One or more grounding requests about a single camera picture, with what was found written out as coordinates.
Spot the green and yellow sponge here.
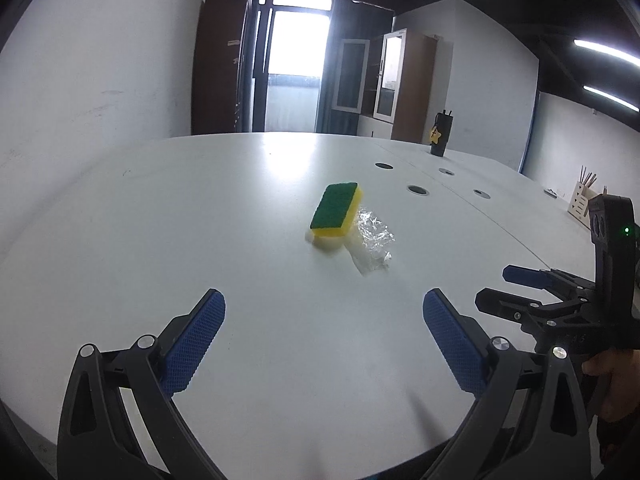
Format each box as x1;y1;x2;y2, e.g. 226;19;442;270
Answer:
309;181;363;238

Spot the person's right hand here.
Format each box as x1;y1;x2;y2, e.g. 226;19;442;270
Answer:
582;347;640;423

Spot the white holder with sticks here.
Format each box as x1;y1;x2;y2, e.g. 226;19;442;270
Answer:
567;164;602;227

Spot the clear plastic wrap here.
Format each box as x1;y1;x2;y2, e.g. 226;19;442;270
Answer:
305;205;399;277

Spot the ceiling strip light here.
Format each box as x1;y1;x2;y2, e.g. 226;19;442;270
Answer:
574;39;640;67
582;85;640;112

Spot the glass balcony door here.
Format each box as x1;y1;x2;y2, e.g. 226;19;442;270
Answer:
252;0;333;133

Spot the black bottle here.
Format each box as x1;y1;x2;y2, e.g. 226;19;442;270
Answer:
430;109;455;157

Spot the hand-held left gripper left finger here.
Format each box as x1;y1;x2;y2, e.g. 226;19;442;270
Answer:
57;288;227;480

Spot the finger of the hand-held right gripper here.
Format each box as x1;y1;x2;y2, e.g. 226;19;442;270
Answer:
502;265;597;294
474;287;597;322

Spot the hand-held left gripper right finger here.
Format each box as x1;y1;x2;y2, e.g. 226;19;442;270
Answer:
422;288;594;480

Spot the dark curtain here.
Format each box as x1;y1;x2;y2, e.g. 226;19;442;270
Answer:
315;0;396;136

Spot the dark brown wooden cabinet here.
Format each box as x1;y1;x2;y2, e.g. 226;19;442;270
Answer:
191;0;256;136

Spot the brown cabinet with glass doors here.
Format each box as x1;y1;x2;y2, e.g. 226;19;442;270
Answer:
332;27;453;143

